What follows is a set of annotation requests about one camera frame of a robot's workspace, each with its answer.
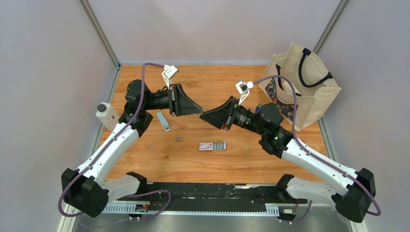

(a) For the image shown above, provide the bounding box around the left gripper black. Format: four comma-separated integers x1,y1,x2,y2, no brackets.
143,84,203,116

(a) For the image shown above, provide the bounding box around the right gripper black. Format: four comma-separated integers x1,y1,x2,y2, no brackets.
199,96,266,136

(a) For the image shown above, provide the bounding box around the light blue small stapler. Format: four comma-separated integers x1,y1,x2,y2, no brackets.
156,112,171,131

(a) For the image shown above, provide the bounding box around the red white staple box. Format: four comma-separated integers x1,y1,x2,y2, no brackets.
198,142,227,151

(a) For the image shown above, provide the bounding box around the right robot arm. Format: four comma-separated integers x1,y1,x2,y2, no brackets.
200,96,376,223

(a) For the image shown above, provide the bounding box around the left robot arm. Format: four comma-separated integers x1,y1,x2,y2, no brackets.
58,79,204,218

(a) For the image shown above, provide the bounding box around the white bottle black cap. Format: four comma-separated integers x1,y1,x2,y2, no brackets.
95,102,119,131

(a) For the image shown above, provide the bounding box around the canvas tote bag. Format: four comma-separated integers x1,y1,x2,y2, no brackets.
258,43,341,131

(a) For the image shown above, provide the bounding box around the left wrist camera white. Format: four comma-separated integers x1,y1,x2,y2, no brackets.
161,65,179,88

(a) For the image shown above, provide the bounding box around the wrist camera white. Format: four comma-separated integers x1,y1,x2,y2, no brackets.
161,65,179,88
235,81,254,105

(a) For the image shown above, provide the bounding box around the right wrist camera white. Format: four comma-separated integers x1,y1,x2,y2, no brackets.
235,81,254,105

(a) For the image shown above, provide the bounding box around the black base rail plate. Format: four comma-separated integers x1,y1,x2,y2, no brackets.
133,182,308,213

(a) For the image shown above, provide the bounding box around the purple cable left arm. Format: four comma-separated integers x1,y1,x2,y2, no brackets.
58,62,172,221

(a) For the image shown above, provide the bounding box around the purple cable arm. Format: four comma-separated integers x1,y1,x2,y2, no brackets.
251,75,382,224
58,62,172,221

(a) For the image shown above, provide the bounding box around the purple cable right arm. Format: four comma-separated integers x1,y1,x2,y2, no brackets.
251,75,382,224

